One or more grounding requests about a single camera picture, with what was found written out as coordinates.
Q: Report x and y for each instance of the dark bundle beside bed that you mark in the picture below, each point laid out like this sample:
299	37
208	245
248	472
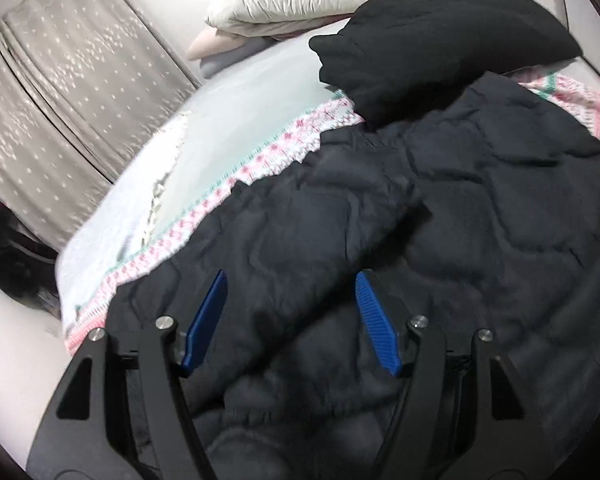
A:
15	255

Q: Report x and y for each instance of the pink pillow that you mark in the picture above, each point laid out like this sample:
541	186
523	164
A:
212	42

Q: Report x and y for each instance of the grey dotted curtain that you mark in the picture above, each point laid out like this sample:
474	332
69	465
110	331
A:
65	90

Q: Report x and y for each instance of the dark navy quilted jacket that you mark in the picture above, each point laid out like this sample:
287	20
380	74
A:
460	195

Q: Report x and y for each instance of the black garment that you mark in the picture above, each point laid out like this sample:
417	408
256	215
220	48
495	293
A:
445	40

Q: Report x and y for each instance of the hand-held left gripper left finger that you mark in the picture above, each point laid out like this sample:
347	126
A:
206	321

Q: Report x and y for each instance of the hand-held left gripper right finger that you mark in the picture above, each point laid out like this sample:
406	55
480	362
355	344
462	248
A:
375	319

